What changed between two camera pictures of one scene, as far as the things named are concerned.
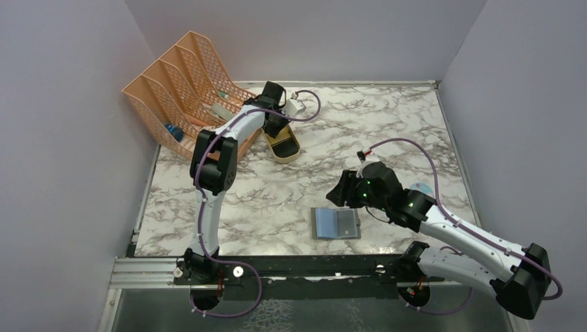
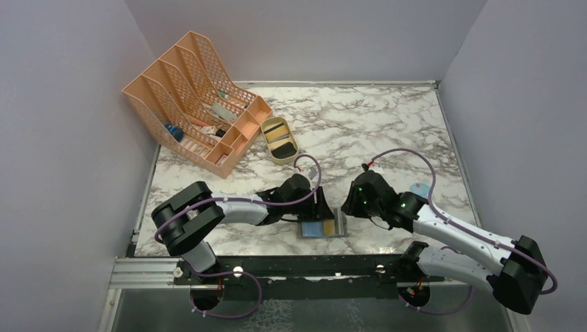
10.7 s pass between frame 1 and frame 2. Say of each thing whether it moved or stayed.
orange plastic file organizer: stayed
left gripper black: moved
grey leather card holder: moved
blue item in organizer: stayed
